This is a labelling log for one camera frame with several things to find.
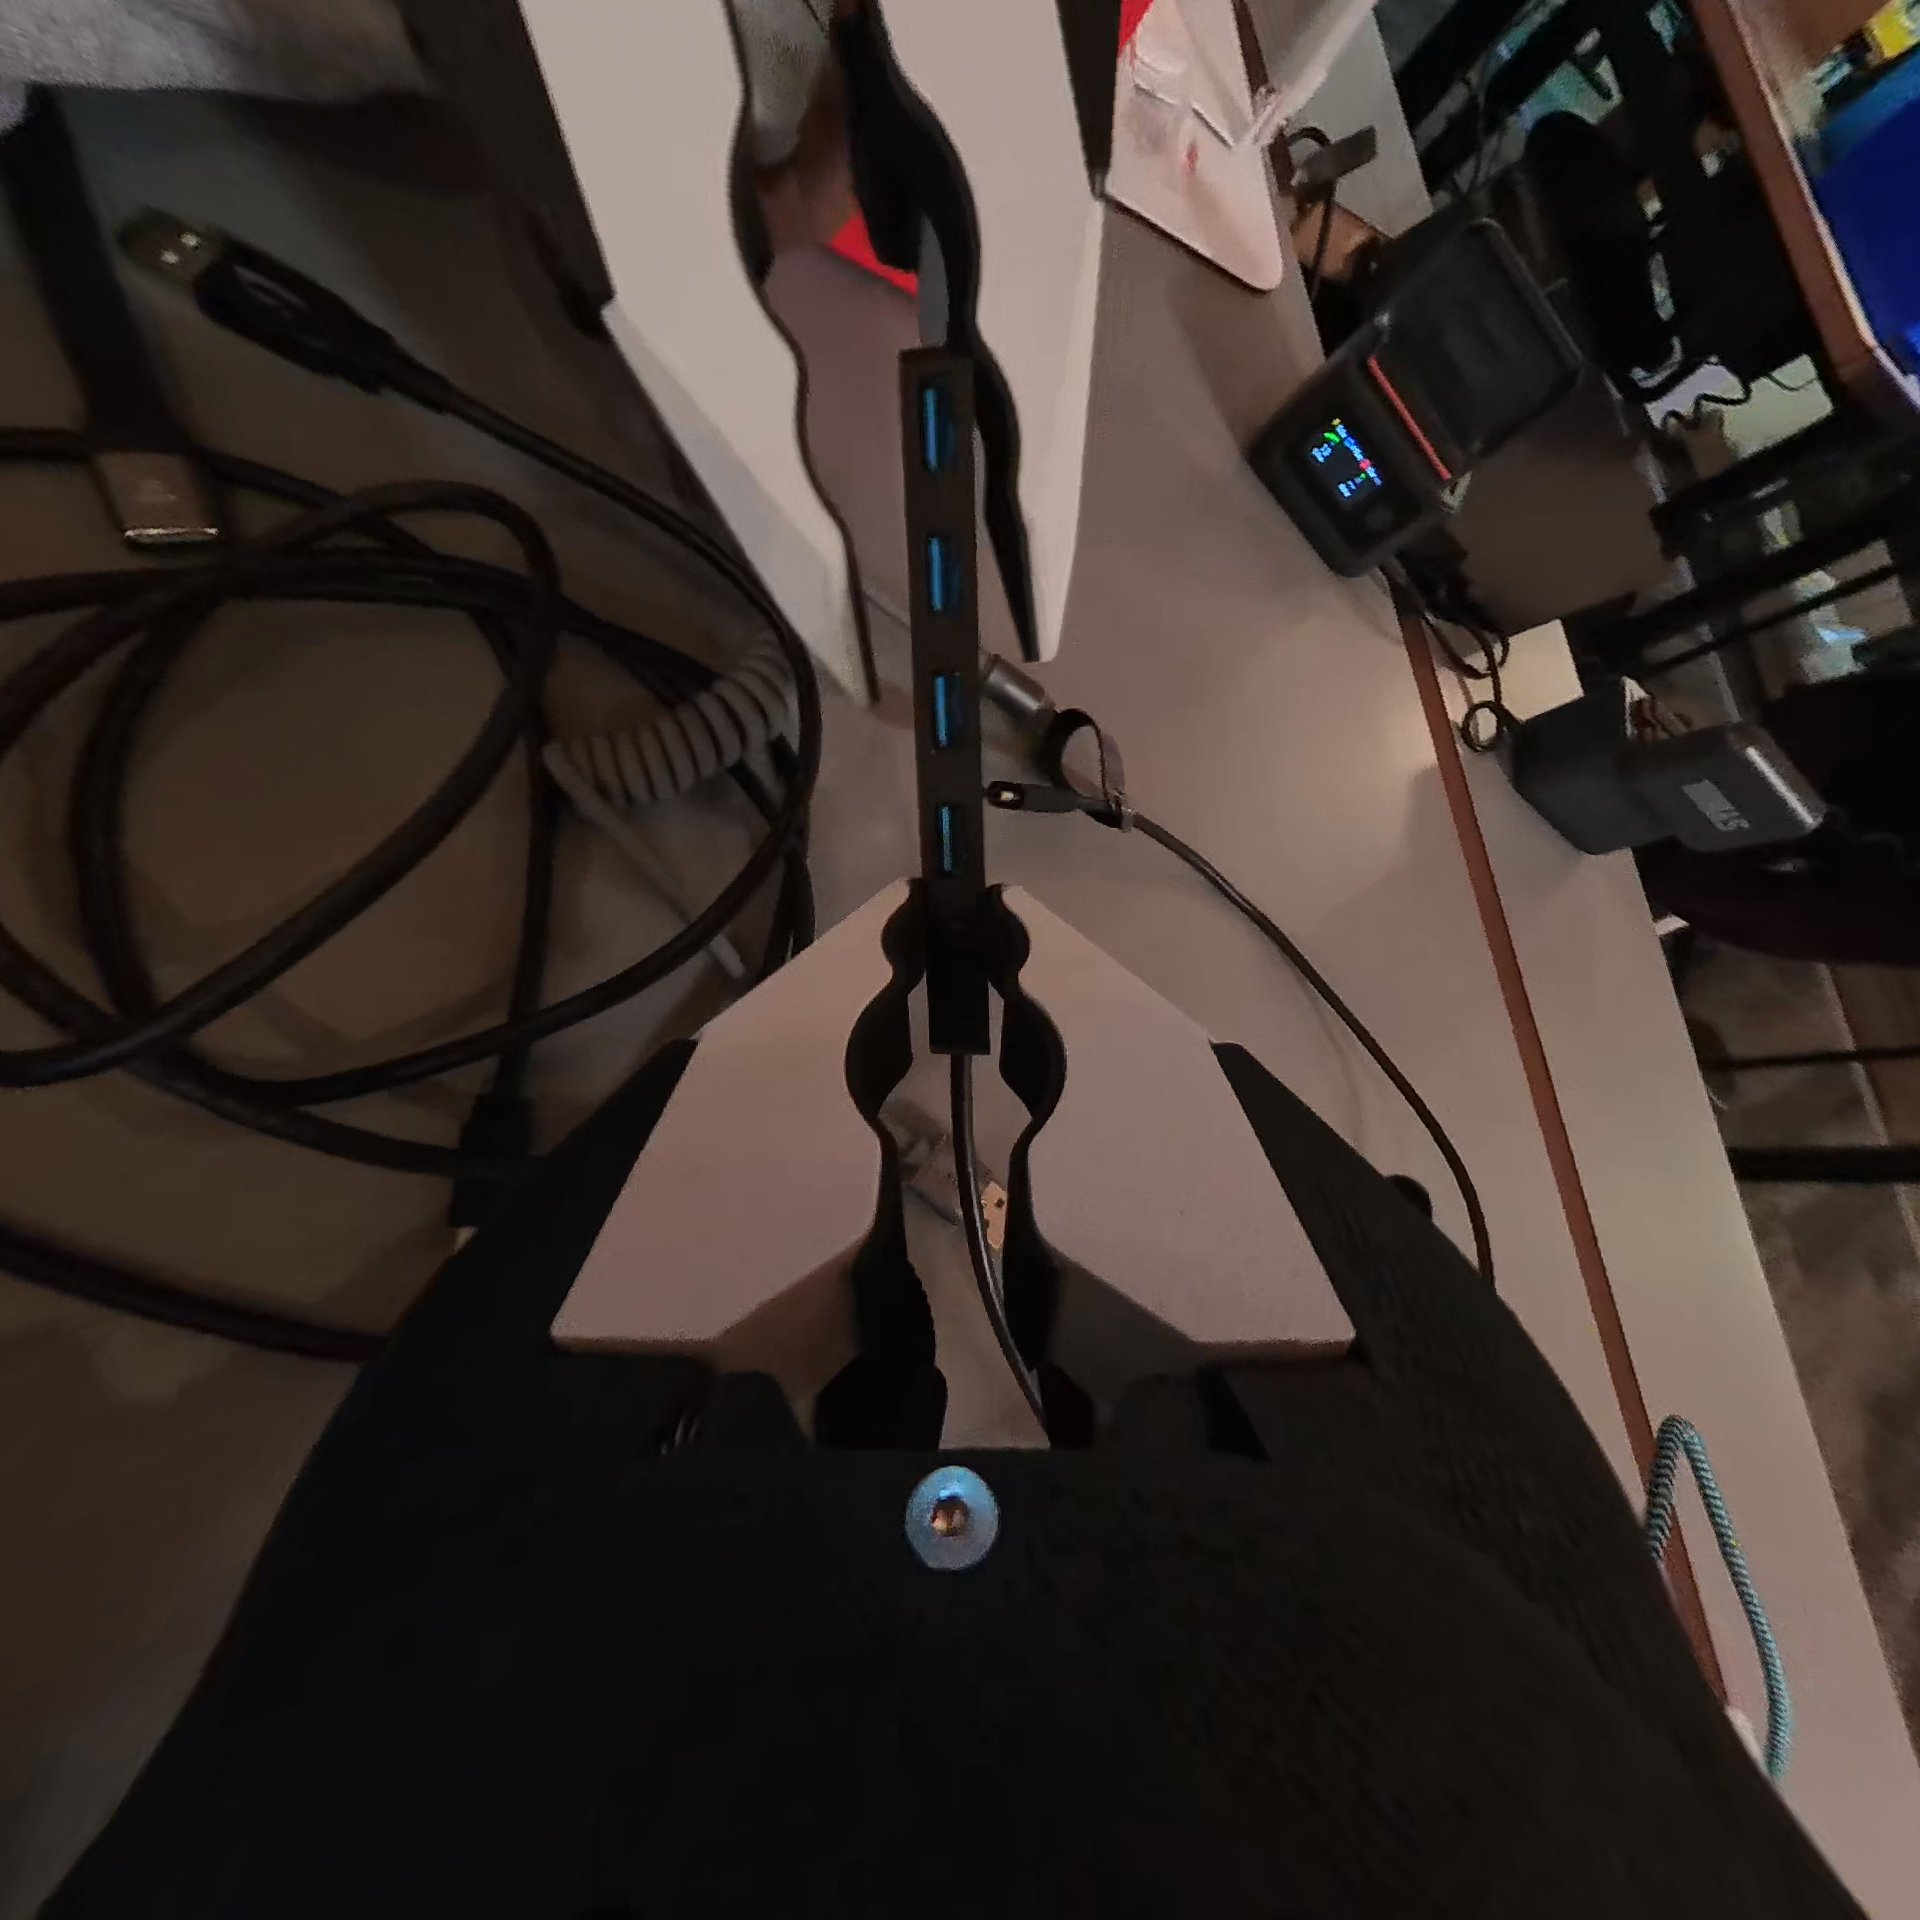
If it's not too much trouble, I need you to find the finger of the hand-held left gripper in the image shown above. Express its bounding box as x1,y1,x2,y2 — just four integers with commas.
515,0,888,709
833,0,1119,668

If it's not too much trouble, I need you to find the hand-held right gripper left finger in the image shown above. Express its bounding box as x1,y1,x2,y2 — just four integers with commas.
553,883,946,1451

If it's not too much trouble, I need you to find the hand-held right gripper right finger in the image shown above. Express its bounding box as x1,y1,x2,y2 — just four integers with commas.
981,883,1362,1451

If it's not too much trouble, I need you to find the thin black cable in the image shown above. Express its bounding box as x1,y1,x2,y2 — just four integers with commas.
981,711,1498,1292

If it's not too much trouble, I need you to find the black usb hub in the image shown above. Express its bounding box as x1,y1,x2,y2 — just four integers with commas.
899,349,1051,1421

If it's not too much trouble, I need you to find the grey usb cable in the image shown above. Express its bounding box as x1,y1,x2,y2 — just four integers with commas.
541,647,1083,819

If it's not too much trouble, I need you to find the black usb cable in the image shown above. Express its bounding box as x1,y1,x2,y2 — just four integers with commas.
118,206,822,1053

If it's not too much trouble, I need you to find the red plastic bin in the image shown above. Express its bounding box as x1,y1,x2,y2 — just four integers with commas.
828,206,921,296

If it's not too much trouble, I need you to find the white board stand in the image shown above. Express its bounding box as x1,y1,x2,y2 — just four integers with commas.
1099,0,1295,294

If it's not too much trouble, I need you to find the black charging case with display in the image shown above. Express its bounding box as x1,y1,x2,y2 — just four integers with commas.
1251,222,1589,579

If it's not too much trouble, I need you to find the black power adapter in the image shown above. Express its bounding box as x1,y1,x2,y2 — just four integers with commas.
1504,682,1830,859

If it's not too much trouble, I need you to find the blue plastic bin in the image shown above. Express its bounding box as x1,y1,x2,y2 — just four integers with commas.
1799,35,1920,376

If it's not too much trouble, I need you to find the thick black cable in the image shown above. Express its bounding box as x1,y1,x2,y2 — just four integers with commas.
0,429,820,1358

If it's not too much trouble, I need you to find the teal braided cable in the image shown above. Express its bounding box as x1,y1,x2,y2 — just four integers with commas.
1642,1413,1796,1783

